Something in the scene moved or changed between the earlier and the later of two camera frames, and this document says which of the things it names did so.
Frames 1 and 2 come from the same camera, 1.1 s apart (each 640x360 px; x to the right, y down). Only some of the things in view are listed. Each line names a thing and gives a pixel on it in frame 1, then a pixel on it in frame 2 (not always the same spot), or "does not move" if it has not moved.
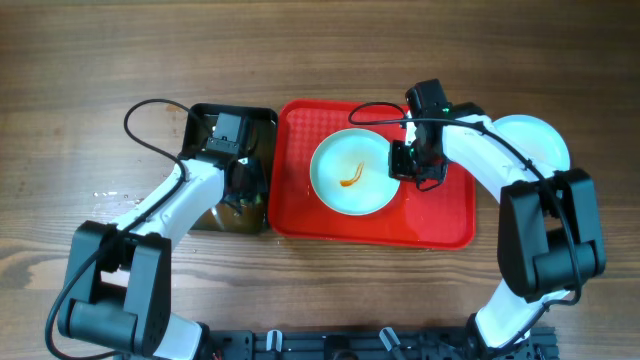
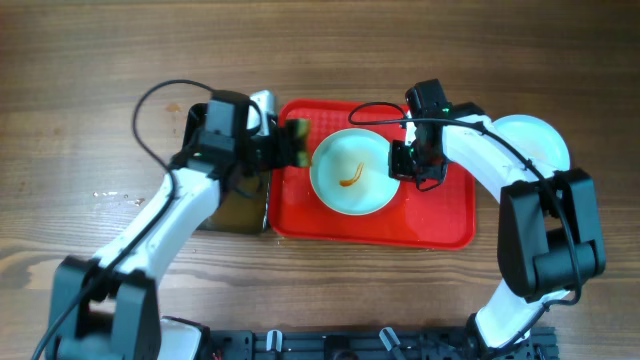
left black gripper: [257, 184] -> [277, 152]
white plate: [349, 172] does not move
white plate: [537, 140] does not move
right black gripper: [399, 170] does not move
